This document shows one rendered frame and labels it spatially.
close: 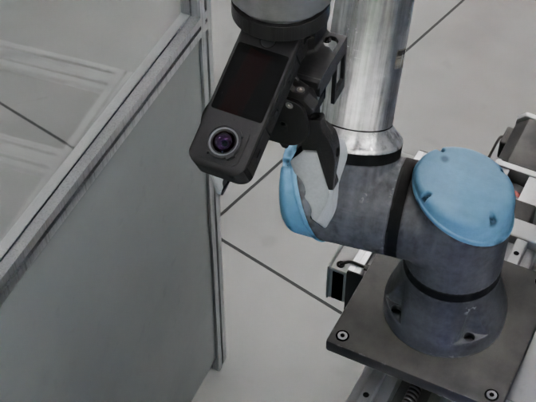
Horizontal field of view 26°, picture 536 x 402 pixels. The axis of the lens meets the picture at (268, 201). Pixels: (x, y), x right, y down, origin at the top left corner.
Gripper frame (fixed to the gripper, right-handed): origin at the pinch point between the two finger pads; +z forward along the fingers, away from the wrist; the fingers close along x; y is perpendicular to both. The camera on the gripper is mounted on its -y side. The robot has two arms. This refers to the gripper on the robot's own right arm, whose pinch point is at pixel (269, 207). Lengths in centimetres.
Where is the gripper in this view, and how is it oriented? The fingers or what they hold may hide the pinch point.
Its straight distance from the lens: 95.9
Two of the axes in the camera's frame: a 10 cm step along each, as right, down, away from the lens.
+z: 0.0, 6.9, 7.3
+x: -9.2, -2.9, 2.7
